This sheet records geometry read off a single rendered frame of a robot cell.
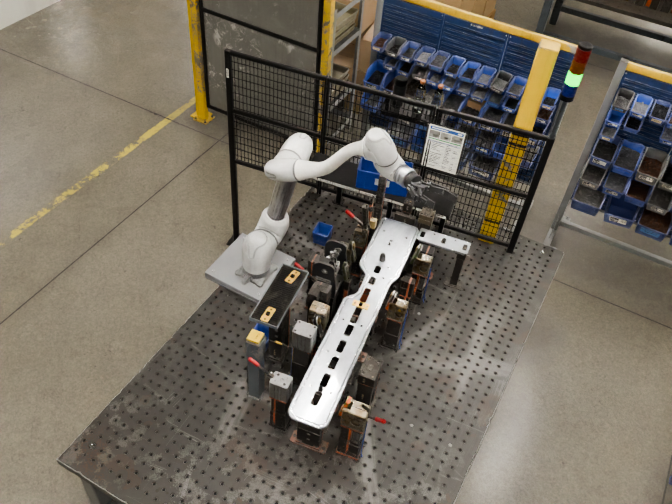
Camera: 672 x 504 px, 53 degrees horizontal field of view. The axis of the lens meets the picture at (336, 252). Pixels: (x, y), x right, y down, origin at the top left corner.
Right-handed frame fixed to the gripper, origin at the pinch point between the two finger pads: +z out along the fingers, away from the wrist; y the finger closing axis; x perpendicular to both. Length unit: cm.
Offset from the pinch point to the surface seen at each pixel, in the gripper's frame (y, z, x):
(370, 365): 21, 3, -79
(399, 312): -11, -14, -72
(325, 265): 16, -44, -56
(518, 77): -192, -113, 2
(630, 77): -217, -50, 23
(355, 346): 18, -11, -80
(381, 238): -35, -59, -61
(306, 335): 41, -21, -73
